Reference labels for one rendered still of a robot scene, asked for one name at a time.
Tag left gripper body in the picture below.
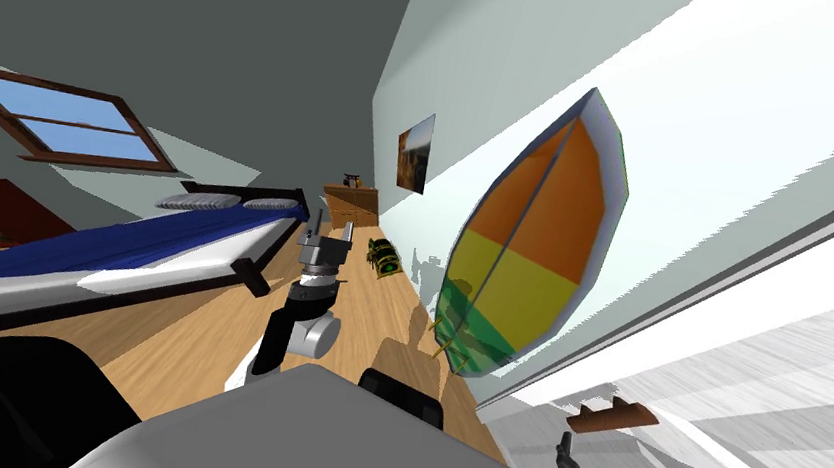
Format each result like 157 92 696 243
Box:
294 231 351 282

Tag light wooden dresser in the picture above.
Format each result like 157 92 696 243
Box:
316 168 386 238

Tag green and black chest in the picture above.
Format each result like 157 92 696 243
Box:
362 235 409 285

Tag bed with blue blanket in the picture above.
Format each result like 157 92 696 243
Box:
0 148 314 405

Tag orange yellow green surfboard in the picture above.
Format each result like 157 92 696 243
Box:
426 70 643 397

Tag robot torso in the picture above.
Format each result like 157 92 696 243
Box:
58 328 634 468

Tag white door leaf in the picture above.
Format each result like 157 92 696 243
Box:
470 224 834 468

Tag brown framed window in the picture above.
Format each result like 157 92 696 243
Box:
0 61 189 181

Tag framed wall picture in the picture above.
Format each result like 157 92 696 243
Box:
390 108 438 197

